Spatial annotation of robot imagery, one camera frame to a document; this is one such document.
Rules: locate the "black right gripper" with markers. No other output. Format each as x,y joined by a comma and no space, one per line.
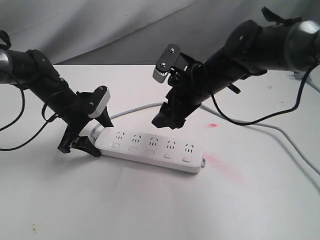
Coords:
188,91

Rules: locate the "white five-socket power strip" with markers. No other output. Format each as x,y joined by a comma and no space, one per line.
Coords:
151,149

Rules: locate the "grey wall plug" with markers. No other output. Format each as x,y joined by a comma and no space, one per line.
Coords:
297,75

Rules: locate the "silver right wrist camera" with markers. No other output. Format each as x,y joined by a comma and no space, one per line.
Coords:
173,62

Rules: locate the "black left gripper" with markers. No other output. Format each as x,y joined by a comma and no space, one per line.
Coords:
76,122

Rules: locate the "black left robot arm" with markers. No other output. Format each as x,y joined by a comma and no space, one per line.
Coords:
32,70

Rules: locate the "grey backdrop cloth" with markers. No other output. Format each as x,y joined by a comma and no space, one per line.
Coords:
134,32

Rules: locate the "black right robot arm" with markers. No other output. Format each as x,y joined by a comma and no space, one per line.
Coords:
250,51

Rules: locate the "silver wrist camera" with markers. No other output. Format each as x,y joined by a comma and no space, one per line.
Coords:
94,103
173,62

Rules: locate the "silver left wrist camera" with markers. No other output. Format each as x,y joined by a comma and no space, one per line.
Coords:
94,103

